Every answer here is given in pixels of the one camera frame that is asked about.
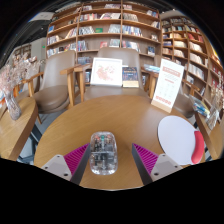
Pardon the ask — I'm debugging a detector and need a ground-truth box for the white sign on wooden stand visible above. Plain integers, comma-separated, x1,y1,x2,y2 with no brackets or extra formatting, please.
150,58,185,114

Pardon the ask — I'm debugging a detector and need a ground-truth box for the white framed red print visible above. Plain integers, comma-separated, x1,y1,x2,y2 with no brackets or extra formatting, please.
89,57,124,88

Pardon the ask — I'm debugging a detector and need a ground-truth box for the beige chair with wooden arms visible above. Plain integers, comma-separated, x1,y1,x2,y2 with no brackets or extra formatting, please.
153,54,201,118
22,49,81,114
73,46,158,102

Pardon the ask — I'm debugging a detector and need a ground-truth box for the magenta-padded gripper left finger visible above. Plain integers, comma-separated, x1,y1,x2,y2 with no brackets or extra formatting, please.
41,143,92,186

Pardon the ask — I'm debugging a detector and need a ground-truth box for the transparent computer mouse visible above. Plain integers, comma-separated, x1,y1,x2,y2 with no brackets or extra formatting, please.
89,130,119,176

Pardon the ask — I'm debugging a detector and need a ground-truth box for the curved wooden bookshelf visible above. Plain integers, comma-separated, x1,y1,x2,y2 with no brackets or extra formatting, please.
159,14,224,111

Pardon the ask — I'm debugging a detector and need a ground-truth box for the glass vase with pink flowers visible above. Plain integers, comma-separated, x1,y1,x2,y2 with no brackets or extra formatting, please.
0,53,44,121

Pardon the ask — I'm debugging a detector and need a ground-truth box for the distant wooden bookshelf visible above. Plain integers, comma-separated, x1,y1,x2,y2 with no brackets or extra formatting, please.
13,44,33,60

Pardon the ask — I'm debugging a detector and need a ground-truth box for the stack of pale books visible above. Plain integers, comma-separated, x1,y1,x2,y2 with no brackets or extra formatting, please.
143,63,161,74

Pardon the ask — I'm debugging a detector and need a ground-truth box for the round wooden side table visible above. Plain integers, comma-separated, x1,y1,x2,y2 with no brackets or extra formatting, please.
194,111,224,161
0,96,39,162

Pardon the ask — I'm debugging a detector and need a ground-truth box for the white mouse pad red rest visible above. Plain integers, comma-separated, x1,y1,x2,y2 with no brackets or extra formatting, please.
157,115,206,166

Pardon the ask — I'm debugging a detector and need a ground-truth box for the wide wooden bookshelf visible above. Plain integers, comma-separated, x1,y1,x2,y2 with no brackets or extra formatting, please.
45,1,162,60

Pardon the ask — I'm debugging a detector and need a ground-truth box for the blue and yellow book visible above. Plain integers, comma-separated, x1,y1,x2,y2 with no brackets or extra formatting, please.
191,95,211,118

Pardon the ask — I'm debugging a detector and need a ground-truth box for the dark book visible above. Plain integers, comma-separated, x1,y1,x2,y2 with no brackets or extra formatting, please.
121,66,140,89

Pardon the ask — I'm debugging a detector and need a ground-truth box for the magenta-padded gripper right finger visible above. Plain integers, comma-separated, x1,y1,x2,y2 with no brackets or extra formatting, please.
131,143,184,186

